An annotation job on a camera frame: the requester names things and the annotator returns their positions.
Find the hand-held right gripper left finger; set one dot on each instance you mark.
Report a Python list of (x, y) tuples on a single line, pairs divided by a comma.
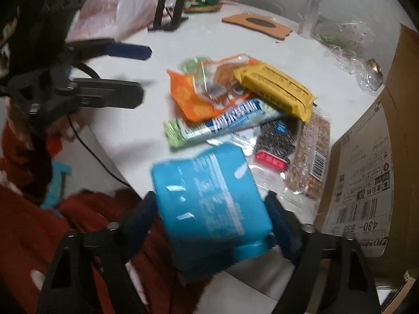
[(143, 217)]

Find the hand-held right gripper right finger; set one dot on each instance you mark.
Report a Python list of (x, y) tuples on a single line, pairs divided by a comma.
[(282, 227)]

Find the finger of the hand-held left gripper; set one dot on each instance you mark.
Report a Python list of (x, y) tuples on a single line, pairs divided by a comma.
[(111, 93), (129, 51)]

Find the small green packet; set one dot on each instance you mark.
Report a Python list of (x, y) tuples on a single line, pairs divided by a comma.
[(191, 64)]

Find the orange snack packet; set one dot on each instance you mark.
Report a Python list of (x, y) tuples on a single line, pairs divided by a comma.
[(183, 95)]

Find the blue snack packet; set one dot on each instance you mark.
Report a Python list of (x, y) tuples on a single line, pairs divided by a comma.
[(209, 196)]

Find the peanut brittle bar packet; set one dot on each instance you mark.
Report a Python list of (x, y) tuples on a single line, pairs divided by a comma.
[(311, 144)]

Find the black sesame bar packet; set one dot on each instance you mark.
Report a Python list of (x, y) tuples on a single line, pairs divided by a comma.
[(278, 137)]

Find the long green white snack packet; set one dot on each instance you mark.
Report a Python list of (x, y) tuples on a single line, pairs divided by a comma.
[(196, 130)]

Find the small silver packet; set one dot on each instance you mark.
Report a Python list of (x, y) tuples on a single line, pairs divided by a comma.
[(244, 140)]

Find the cardboard box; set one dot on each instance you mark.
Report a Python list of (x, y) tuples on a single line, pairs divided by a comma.
[(376, 170)]

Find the yellow snack packet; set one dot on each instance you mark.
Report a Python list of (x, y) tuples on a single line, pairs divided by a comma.
[(278, 88)]

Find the white plastic bag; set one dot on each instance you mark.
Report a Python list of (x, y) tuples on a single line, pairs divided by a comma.
[(137, 6)]

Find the pink plastic bag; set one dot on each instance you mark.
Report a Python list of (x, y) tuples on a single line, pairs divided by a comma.
[(95, 13)]

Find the black folding stand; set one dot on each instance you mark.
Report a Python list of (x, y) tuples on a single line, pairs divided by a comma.
[(160, 9)]

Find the stack of green snack packets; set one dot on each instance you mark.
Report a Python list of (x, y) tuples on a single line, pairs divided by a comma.
[(203, 3)]

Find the teal object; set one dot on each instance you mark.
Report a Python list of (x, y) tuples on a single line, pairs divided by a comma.
[(55, 183)]

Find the person's red patterned clothing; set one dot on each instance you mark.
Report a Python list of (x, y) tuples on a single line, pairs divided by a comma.
[(39, 242)]

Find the wooden mat with dark oval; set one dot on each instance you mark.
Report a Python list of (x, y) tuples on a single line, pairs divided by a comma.
[(235, 19)]

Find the crumpled clear wrapper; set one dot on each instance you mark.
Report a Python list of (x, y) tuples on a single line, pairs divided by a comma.
[(356, 68)]

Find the gold foil wrapper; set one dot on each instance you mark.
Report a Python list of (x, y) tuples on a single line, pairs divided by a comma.
[(373, 67)]

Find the clear wrapped cylinder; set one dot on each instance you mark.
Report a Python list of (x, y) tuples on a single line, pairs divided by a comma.
[(314, 0)]

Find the polka dot cellophane bag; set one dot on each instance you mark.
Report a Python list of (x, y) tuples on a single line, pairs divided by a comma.
[(340, 36)]

